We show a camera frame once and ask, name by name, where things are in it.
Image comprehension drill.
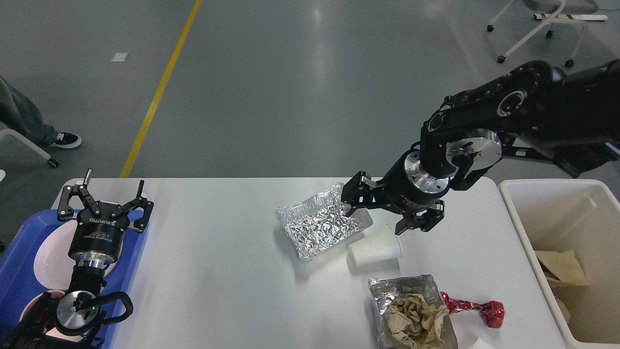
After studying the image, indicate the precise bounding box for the light green plate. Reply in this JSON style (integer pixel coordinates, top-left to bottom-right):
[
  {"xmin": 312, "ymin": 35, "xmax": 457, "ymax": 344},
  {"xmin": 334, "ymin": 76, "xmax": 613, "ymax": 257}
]
[{"xmin": 104, "ymin": 254, "xmax": 121, "ymax": 278}]

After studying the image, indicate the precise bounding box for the white chair base left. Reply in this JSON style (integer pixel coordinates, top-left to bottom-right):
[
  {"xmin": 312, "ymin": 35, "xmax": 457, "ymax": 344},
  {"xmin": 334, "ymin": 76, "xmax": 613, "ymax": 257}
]
[{"xmin": 0, "ymin": 128, "xmax": 60, "ymax": 168}]

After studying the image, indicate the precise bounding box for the brown paper bag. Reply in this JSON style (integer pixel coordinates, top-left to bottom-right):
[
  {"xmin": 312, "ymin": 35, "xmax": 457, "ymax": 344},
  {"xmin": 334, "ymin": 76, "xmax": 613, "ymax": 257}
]
[{"xmin": 534, "ymin": 250, "xmax": 589, "ymax": 323}]

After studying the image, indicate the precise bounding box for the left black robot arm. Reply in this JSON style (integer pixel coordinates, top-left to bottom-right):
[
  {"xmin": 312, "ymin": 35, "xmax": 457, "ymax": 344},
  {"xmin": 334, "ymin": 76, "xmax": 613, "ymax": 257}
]
[{"xmin": 1, "ymin": 169, "xmax": 155, "ymax": 349}]

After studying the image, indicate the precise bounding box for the pink plate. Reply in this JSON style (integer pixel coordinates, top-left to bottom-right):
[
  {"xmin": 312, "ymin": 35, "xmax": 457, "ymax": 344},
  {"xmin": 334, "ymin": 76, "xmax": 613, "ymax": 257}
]
[{"xmin": 33, "ymin": 220, "xmax": 78, "ymax": 290}]

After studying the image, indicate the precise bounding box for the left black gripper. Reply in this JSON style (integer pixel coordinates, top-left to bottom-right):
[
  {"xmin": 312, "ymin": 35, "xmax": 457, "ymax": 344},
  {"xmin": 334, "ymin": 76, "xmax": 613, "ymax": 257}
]
[{"xmin": 57, "ymin": 169, "xmax": 155, "ymax": 267}]

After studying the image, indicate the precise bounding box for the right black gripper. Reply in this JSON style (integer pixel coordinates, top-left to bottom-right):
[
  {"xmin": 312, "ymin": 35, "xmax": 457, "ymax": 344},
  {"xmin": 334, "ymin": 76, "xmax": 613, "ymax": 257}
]
[{"xmin": 341, "ymin": 150, "xmax": 450, "ymax": 236}]

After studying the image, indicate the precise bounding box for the blue plastic tray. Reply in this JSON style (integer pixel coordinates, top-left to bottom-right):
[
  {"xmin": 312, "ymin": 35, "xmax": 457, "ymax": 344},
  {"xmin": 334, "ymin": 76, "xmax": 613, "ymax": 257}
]
[{"xmin": 0, "ymin": 209, "xmax": 149, "ymax": 343}]

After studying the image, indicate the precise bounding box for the pink ribbed mug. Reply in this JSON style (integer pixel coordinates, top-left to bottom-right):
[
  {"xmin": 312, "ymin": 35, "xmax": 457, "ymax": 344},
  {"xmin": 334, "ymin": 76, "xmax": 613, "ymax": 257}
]
[{"xmin": 19, "ymin": 289, "xmax": 88, "ymax": 343}]

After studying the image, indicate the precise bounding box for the flat crumpled foil sheet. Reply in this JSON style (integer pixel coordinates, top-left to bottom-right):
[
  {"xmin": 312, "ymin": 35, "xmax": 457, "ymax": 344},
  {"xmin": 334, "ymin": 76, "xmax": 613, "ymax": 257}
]
[{"xmin": 369, "ymin": 274, "xmax": 458, "ymax": 349}]

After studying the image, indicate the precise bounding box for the crumpled brown paper ball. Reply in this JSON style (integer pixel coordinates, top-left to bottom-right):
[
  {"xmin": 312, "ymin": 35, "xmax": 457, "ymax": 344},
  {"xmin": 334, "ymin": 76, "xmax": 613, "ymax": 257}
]
[{"xmin": 385, "ymin": 294, "xmax": 448, "ymax": 349}]

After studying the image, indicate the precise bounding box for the red foil wrapper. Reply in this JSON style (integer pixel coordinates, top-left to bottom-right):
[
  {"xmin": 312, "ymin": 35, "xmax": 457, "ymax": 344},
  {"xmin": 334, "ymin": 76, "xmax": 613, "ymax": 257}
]
[{"xmin": 440, "ymin": 291, "xmax": 505, "ymax": 329}]

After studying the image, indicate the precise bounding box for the aluminium foil tray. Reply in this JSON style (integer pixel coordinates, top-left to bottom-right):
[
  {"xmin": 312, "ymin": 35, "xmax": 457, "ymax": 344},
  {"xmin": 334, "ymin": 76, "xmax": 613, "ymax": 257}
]
[{"xmin": 275, "ymin": 182, "xmax": 373, "ymax": 261}]

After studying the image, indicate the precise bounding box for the beige plastic bin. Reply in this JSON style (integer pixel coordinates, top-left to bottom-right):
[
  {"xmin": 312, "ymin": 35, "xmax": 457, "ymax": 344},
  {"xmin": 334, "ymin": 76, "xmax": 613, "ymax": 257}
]
[{"xmin": 498, "ymin": 179, "xmax": 620, "ymax": 349}]

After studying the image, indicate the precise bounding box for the white rolling chair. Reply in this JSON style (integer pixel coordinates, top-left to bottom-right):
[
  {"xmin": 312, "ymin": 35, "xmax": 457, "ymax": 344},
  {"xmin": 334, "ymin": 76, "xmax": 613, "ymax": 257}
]
[{"xmin": 496, "ymin": 0, "xmax": 608, "ymax": 68}]

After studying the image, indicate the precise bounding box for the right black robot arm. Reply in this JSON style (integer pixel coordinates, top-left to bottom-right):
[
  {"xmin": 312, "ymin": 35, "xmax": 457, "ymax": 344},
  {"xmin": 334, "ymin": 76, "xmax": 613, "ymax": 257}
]
[{"xmin": 341, "ymin": 60, "xmax": 620, "ymax": 235}]

